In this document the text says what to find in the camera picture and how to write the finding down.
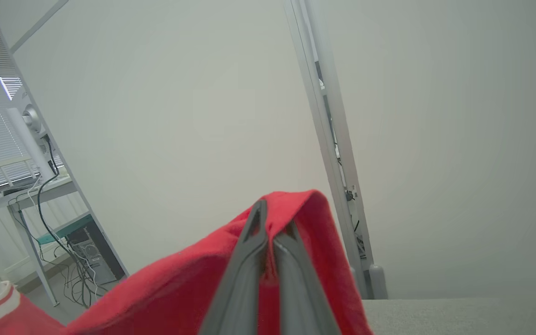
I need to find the white metal desk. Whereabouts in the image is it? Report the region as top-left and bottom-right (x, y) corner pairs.
(0, 176), (93, 308)

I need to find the teal board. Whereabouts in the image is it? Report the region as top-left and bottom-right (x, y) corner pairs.
(37, 213), (93, 246)

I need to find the white monitor on stand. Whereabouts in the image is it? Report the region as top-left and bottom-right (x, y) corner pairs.
(7, 86), (57, 185)

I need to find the black power cable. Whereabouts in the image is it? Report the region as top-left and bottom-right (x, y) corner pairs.
(37, 136), (93, 308)

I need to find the grey metal frame post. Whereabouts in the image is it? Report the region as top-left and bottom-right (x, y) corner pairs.
(283, 0), (389, 300)
(0, 0), (130, 280)

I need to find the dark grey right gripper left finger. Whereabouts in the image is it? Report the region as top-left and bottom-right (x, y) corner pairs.
(199, 200), (268, 335)

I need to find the black computer tower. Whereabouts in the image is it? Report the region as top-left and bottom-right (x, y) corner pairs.
(66, 219), (127, 285)

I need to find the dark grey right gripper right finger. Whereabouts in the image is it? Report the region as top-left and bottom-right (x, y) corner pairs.
(274, 233), (341, 335)

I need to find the red jersey with white trim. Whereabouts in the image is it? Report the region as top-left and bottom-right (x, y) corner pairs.
(0, 190), (374, 335)

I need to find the grey metal frame brace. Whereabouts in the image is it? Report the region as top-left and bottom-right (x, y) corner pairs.
(9, 0), (69, 54)

